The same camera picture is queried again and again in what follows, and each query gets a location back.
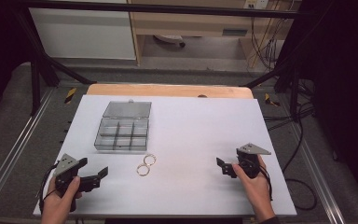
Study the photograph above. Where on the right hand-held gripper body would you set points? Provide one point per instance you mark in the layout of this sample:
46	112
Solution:
250	160

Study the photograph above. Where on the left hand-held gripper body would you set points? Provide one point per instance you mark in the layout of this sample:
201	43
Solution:
64	165

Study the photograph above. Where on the clear plastic compartment box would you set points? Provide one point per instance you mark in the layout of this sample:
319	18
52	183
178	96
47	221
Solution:
122	130

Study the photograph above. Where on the person's right hand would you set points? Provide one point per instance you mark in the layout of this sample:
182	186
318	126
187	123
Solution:
258	189

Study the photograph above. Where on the person's left hand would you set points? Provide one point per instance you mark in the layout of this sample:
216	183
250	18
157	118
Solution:
57	203

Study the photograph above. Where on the white table cover sheet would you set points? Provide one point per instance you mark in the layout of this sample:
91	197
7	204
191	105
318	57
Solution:
192	133

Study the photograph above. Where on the yellow black tape strip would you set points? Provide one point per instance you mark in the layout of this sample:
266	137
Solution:
271	100
70	95

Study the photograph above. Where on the wooden table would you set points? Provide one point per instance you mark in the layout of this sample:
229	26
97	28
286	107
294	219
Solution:
167	90

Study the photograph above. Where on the white cabinet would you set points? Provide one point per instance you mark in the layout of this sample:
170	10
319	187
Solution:
84	34

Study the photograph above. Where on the office chair base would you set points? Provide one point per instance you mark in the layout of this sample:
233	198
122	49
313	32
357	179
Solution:
171	39

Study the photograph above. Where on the light wooden desk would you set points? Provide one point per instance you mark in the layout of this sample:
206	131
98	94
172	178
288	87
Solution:
192	23

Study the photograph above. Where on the aluminium floor rail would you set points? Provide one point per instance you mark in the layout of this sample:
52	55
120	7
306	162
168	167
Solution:
318	174
15	143

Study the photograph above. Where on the black metal frame stand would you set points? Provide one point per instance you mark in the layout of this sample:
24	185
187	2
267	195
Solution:
40	62

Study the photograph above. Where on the wall power socket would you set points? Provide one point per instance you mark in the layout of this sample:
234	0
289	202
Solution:
256	3

